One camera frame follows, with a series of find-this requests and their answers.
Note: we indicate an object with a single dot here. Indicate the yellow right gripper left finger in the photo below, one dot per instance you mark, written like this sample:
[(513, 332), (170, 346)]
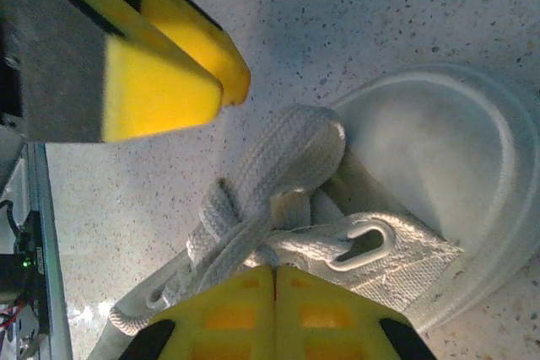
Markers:
[(236, 334)]

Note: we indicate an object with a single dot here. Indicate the aluminium frame rail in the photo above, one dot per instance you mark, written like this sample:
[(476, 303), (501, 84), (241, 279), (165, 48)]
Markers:
[(50, 250)]

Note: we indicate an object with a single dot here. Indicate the white canvas shoe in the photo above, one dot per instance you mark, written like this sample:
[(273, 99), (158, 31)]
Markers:
[(443, 157)]

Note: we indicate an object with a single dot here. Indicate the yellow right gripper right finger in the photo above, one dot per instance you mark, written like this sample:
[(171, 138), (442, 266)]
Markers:
[(316, 334)]

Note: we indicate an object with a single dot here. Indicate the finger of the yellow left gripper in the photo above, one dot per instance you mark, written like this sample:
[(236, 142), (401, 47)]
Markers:
[(202, 44), (156, 98)]

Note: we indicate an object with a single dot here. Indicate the white shoelace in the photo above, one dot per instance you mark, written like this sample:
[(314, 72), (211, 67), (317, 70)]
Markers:
[(287, 149)]

